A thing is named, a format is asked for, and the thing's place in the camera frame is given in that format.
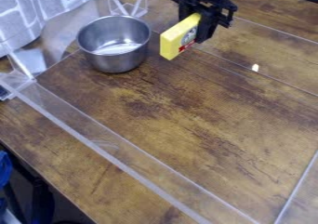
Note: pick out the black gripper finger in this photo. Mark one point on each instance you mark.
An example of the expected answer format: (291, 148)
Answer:
(207, 24)
(187, 9)

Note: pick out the yellow butter block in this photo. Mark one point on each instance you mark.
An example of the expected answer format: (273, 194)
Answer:
(179, 37)

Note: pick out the stainless steel bowl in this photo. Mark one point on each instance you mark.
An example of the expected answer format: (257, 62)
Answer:
(114, 42)

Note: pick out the grey white patterned cloth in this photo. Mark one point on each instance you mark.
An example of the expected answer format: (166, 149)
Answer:
(23, 18)

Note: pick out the blue object at edge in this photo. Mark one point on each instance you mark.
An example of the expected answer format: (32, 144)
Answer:
(5, 168)

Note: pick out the clear acrylic corner bracket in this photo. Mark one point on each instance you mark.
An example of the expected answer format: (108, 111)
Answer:
(134, 8)

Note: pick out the clear acrylic barrier wall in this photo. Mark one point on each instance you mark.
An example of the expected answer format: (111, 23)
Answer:
(160, 139)

